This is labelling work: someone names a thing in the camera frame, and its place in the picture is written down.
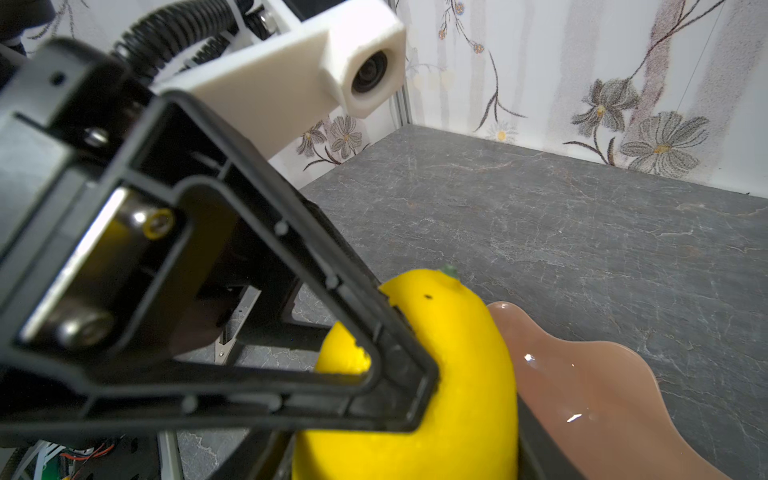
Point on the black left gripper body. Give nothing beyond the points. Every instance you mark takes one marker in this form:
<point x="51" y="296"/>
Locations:
<point x="129" y="224"/>

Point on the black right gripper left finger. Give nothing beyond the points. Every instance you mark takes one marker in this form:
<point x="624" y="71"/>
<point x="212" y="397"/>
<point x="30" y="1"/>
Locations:
<point x="258" y="456"/>

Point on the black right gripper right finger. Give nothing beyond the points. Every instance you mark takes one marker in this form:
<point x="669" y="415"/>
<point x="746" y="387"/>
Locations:
<point x="539" y="457"/>

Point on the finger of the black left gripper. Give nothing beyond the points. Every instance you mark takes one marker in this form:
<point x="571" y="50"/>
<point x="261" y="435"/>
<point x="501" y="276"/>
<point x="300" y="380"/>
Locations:
<point x="275" y="241"/>

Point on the yellow fake lemon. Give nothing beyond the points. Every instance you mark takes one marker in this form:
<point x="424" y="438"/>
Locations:
<point x="470" y="427"/>

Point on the pink scalloped fruit bowl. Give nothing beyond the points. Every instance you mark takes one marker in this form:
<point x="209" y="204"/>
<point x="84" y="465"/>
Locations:
<point x="599" y="402"/>

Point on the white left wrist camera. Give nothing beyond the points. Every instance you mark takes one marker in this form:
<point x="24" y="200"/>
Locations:
<point x="264" y="96"/>

